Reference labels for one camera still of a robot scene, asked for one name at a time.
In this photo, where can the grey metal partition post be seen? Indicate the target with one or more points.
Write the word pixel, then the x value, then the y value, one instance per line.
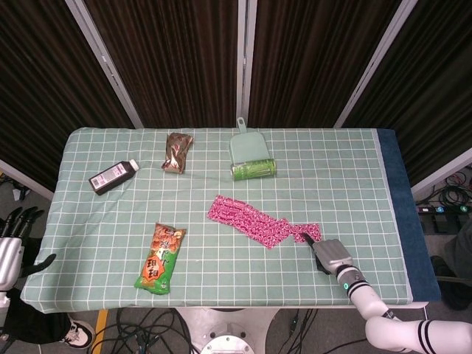
pixel 372 70
pixel 107 66
pixel 26 178
pixel 245 62
pixel 442 171

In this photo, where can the dark brown ribbed partition panel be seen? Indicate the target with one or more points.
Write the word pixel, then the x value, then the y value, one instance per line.
pixel 427 85
pixel 317 55
pixel 37 81
pixel 173 55

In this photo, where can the dark bottle with white cap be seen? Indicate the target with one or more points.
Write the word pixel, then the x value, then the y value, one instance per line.
pixel 110 177

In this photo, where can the mint green plastic dustpan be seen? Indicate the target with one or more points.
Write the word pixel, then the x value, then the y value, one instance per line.
pixel 244 145

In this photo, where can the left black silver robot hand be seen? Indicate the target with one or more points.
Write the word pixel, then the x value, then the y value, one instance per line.
pixel 9 258

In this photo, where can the black power strip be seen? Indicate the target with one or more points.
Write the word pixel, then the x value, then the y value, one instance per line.
pixel 442 209

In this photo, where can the black white sneaker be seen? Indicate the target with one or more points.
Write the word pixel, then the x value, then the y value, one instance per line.
pixel 79 332

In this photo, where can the blue table pad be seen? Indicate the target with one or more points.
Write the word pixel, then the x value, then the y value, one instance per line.
pixel 402 206

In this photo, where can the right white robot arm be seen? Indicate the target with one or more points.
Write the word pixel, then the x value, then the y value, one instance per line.
pixel 391 317

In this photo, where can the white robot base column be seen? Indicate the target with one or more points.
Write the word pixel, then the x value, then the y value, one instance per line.
pixel 225 328

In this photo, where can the green white grid tablecloth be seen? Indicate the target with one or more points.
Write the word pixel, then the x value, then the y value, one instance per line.
pixel 228 236

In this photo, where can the black trouser leg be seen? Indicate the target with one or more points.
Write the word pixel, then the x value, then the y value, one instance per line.
pixel 37 321

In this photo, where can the pink patterned cloth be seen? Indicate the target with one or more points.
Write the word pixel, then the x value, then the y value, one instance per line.
pixel 247 221

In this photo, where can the brown foil snack pack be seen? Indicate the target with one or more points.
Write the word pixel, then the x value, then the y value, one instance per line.
pixel 177 153

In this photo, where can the green orange snack bag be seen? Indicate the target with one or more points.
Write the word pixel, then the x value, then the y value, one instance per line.
pixel 160 260

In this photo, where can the green drink can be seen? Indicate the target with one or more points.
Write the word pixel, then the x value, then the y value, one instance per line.
pixel 253 169

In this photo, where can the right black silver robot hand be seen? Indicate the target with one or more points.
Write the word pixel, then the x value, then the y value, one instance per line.
pixel 332 252

